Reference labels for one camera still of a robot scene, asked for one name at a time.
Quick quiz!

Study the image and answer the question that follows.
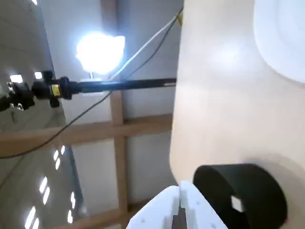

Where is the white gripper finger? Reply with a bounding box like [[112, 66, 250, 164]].
[[128, 185, 181, 229], [180, 180, 229, 229]]

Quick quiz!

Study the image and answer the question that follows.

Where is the yellow clip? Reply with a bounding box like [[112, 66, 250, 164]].
[[174, 11, 184, 27]]

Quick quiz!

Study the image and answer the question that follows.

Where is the long black cable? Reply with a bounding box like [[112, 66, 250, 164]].
[[0, 20, 179, 159]]

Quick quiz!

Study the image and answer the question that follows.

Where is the black mounted camera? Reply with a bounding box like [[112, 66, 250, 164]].
[[0, 81, 35, 113]]

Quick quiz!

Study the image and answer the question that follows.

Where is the wooden lattice frame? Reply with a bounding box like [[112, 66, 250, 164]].
[[0, 90, 173, 229]]

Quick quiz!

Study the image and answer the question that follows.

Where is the black pot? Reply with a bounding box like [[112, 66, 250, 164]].
[[193, 163, 288, 229]]

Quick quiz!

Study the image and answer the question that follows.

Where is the bright white lamp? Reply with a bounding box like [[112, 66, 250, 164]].
[[75, 31, 126, 75]]

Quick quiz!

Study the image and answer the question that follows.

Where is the white paper plate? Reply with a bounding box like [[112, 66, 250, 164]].
[[254, 0, 305, 84]]

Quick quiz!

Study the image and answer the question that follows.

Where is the white cable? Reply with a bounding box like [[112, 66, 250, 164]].
[[108, 6, 184, 82]]

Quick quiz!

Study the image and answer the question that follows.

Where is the black camera stand pole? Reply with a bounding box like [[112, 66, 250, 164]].
[[32, 70, 177, 108]]

